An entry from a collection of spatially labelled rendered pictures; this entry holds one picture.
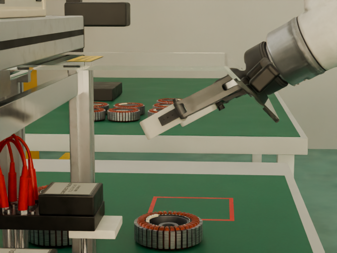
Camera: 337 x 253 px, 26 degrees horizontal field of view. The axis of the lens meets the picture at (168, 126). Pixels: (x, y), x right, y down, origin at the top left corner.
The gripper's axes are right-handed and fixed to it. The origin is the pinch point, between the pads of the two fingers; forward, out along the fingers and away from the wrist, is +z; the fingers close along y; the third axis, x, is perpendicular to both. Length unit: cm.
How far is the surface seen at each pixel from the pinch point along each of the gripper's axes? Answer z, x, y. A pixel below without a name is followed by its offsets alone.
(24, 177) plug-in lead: 1.0, -0.5, -39.0
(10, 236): 6.1, -5.5, -39.2
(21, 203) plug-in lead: 2.9, -2.9, -39.1
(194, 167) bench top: 24, -9, 54
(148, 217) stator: 10.9, -12.3, -0.1
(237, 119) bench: 36, -2, 131
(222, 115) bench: 43, 2, 138
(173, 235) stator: 5.8, -16.3, -4.6
